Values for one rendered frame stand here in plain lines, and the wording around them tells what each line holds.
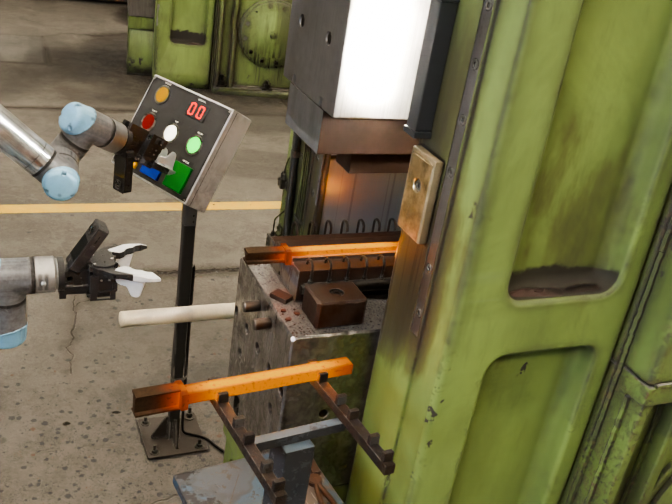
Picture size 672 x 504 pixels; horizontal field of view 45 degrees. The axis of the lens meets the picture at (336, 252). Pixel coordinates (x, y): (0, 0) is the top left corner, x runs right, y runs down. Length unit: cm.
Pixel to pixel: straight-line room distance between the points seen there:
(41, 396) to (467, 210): 195
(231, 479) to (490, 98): 92
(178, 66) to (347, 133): 495
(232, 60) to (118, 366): 380
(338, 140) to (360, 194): 42
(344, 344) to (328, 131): 46
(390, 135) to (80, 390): 171
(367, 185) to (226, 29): 453
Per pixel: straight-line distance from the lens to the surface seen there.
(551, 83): 140
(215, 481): 173
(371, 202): 212
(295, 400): 181
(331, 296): 175
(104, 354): 323
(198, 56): 659
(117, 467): 274
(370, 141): 173
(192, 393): 150
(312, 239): 199
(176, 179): 218
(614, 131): 161
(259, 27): 651
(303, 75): 176
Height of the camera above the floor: 183
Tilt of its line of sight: 26 degrees down
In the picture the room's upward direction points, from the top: 10 degrees clockwise
